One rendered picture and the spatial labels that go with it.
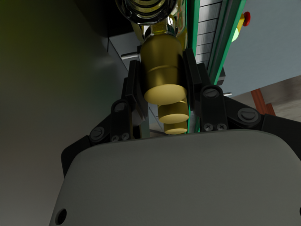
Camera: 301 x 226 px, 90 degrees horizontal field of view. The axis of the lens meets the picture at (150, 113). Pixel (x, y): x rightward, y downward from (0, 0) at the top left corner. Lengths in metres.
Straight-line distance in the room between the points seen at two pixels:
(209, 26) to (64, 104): 0.39
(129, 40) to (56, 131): 0.33
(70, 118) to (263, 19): 0.67
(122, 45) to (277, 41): 0.63
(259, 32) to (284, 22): 0.07
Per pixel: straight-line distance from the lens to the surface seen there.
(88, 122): 0.23
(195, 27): 0.34
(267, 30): 0.77
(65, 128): 0.19
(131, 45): 0.47
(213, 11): 0.44
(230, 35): 0.38
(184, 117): 0.17
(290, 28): 0.82
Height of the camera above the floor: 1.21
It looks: 21 degrees down
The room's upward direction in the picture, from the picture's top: 177 degrees clockwise
